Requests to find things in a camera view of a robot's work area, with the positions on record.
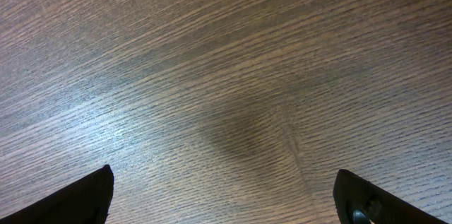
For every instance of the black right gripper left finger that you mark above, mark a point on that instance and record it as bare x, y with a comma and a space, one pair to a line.
85, 201

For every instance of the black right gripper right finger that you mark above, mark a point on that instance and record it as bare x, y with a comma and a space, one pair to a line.
359, 201

